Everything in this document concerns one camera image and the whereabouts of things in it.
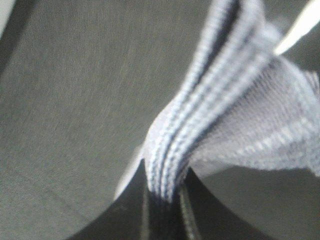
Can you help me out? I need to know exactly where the white storage box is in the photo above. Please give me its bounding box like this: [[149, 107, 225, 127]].
[[273, 0, 320, 56]]

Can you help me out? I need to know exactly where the black table cloth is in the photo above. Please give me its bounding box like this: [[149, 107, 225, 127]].
[[0, 0, 320, 240]]

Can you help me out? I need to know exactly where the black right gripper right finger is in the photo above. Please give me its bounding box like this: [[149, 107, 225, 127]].
[[174, 169, 273, 240]]

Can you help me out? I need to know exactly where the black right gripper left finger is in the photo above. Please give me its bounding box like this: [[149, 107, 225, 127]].
[[69, 161, 146, 240]]

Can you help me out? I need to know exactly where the lavender towel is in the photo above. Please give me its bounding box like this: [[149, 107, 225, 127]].
[[115, 0, 320, 202]]

